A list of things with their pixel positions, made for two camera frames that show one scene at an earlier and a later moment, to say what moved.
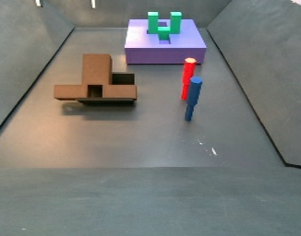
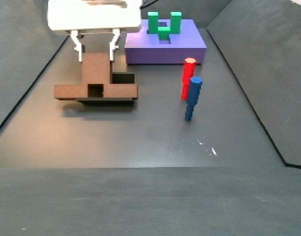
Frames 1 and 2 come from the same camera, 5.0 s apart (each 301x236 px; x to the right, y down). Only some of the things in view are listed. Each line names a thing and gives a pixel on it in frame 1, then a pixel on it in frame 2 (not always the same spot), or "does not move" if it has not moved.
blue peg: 194,95 does not move
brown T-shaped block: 96,74 does not move
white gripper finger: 92,4 to 112,45
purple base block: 145,49 does not move
